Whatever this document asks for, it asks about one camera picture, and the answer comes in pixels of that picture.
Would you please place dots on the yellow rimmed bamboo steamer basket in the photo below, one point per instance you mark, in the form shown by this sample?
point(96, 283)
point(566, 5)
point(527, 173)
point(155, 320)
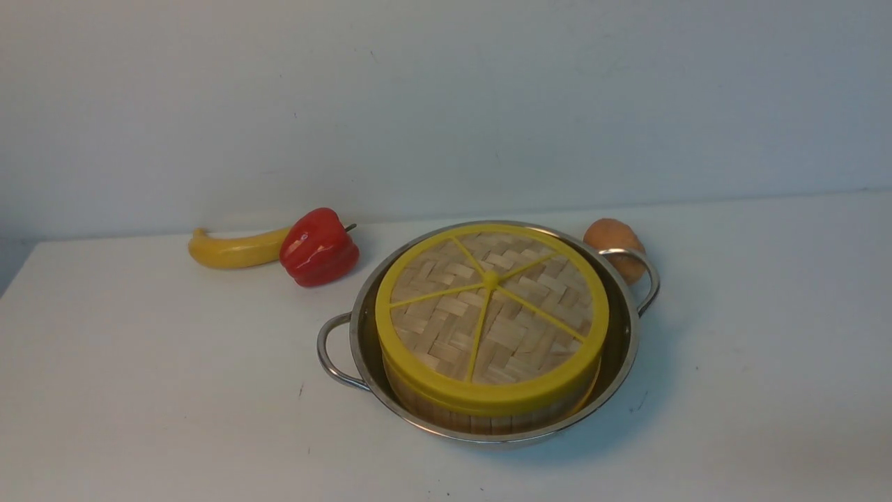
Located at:
point(488, 418)

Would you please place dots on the stainless steel pot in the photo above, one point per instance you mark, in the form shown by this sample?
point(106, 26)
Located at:
point(348, 348)

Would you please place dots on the red bell pepper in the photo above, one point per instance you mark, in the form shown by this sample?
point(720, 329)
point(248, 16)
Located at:
point(318, 249)

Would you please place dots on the yellow woven bamboo steamer lid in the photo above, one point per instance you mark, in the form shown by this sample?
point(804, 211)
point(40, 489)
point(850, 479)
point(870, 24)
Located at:
point(491, 321)

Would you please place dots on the yellow banana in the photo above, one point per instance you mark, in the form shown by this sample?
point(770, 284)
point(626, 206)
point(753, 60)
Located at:
point(235, 253)

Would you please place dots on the brown potato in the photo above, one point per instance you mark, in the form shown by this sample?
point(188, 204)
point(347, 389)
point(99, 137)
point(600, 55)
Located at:
point(608, 233)

